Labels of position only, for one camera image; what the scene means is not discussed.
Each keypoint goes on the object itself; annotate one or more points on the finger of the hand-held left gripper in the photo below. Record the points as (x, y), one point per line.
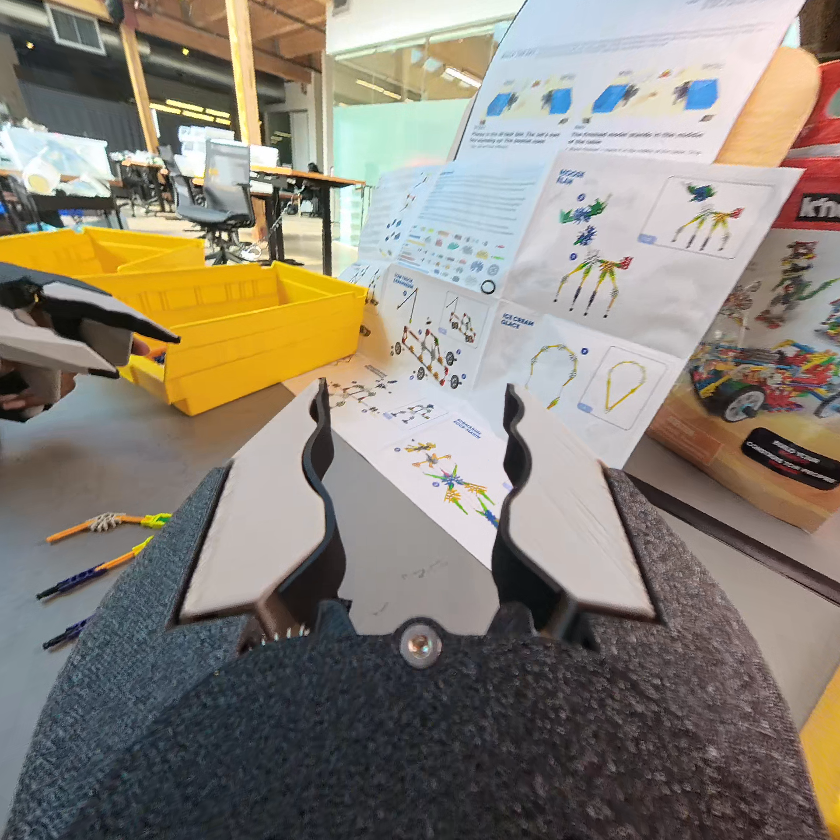
(98, 308)
(46, 341)

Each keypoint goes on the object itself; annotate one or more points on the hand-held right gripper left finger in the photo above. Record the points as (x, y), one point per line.
(262, 525)

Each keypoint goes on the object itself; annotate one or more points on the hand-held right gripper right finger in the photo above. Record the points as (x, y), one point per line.
(577, 525)

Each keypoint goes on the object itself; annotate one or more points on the colourful construction toy model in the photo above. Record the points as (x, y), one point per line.
(156, 520)

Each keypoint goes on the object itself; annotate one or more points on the small grey connector piece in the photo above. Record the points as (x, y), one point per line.
(108, 523)

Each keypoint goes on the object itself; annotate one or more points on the yellow plastic bin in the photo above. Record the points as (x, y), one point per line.
(823, 754)
(262, 341)
(65, 253)

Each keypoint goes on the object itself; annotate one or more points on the small purple connector piece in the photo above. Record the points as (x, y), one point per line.
(79, 627)
(79, 579)

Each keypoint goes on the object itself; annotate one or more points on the short orange rod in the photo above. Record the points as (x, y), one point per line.
(69, 531)

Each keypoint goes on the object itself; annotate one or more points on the grey desk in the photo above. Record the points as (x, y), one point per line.
(131, 446)

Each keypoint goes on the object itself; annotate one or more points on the wooden-top office desk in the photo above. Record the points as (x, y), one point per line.
(308, 176)

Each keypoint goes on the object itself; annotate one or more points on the white printed task sheet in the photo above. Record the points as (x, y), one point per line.
(623, 39)

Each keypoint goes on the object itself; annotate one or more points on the construction toy set box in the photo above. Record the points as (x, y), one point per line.
(722, 472)

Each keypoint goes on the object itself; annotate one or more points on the black office chair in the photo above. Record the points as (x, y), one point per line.
(169, 161)
(226, 170)

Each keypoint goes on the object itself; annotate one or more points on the wooden pillar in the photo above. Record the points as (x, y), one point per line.
(139, 85)
(244, 65)

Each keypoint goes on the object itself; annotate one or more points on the white folded instruction sheet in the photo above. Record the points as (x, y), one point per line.
(689, 275)

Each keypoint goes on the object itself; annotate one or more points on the wooden board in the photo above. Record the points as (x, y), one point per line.
(761, 111)

